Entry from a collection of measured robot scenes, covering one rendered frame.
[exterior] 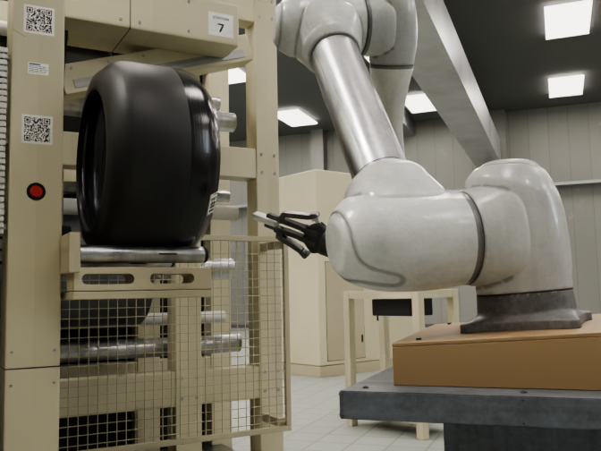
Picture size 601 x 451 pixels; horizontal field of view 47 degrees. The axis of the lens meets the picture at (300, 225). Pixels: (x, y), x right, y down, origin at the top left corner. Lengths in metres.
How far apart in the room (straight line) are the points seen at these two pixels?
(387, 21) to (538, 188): 0.57
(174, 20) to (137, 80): 0.58
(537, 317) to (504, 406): 0.20
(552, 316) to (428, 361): 0.21
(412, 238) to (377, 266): 0.07
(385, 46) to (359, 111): 0.32
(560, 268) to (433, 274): 0.21
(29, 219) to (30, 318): 0.25
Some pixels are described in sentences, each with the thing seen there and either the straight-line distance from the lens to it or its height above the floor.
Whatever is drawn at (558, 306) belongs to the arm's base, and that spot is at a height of 0.76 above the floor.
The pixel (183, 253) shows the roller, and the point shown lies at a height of 0.90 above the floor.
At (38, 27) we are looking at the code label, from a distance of 1.98.
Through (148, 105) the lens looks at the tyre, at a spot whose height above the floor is 1.27.
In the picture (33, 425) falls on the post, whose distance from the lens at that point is 1.88.
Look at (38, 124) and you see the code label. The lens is 1.90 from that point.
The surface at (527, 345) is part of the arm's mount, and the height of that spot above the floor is 0.71.
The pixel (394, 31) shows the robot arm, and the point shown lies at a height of 1.35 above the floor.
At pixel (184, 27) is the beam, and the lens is 2.39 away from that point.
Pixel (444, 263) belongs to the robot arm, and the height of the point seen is 0.83.
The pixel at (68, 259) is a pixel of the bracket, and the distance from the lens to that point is 1.75.
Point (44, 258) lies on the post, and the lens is 1.86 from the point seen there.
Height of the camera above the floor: 0.79
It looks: 6 degrees up
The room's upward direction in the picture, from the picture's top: 1 degrees counter-clockwise
